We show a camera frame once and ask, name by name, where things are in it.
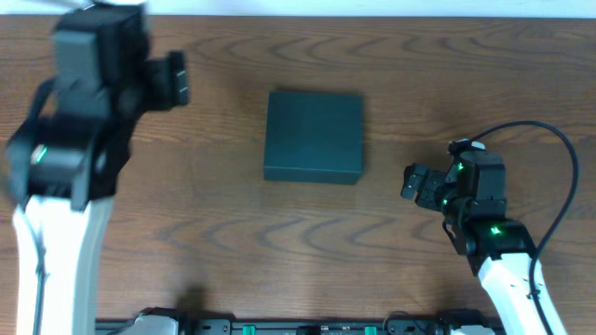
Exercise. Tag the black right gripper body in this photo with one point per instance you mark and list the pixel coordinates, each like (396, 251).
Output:
(437, 194)

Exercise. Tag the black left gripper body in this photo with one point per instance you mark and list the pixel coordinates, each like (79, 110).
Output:
(153, 93)

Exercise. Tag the dark green box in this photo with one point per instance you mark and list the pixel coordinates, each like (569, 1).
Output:
(314, 137)

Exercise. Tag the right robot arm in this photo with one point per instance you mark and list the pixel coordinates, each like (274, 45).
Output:
(472, 199)

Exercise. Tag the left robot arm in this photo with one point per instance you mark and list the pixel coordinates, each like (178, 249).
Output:
(65, 158)

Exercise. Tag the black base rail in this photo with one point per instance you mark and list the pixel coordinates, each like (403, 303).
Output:
(169, 321)

